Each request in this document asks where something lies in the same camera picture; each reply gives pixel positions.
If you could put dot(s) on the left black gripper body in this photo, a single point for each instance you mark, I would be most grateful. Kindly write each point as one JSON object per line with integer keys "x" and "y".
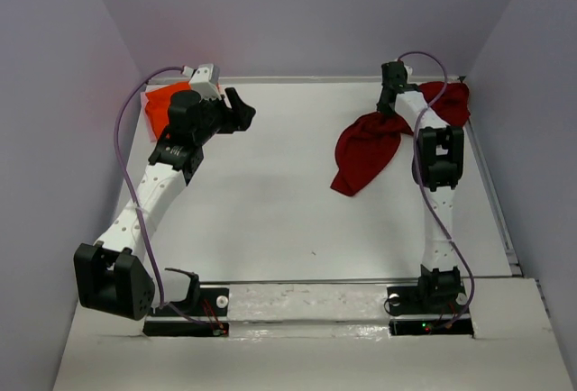
{"x": 216, "y": 120}

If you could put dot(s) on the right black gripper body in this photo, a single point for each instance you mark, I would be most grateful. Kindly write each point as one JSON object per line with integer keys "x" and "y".
{"x": 385, "y": 107}

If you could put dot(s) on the orange t shirt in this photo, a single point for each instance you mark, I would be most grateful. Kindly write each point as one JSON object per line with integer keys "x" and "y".
{"x": 158, "y": 107}

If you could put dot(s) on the dark red t shirt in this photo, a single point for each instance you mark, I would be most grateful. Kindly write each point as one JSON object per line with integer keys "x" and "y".
{"x": 368, "y": 145}

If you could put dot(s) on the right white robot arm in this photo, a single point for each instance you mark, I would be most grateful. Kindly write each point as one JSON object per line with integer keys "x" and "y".
{"x": 437, "y": 167}

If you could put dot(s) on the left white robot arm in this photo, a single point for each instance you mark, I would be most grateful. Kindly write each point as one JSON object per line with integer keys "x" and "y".
{"x": 118, "y": 273}

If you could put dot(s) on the pink t shirt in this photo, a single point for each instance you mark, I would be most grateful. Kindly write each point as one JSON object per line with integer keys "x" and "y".
{"x": 150, "y": 133}

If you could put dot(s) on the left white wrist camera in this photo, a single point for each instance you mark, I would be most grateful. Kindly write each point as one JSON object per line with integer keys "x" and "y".
{"x": 203, "y": 80}

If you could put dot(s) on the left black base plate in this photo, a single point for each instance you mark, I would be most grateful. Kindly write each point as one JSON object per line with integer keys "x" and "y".
{"x": 206, "y": 318}

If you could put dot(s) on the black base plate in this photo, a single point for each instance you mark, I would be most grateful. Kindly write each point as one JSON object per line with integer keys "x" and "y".
{"x": 410, "y": 317}
{"x": 206, "y": 318}

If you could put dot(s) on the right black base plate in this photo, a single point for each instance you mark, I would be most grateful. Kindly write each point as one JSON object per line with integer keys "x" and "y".
{"x": 410, "y": 317}

